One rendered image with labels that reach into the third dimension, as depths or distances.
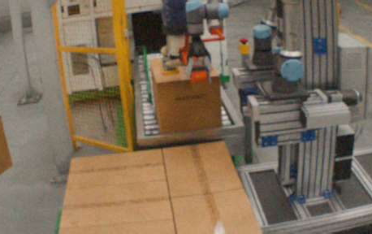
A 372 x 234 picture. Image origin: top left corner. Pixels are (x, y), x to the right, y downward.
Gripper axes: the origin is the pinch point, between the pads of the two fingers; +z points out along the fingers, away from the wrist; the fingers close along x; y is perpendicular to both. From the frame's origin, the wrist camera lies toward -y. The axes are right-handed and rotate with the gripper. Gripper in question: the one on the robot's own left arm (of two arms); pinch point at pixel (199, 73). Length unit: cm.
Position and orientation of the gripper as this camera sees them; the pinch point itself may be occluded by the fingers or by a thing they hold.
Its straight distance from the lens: 225.0
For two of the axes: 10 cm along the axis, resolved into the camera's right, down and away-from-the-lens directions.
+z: 0.7, 9.2, 3.9
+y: -1.2, -3.8, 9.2
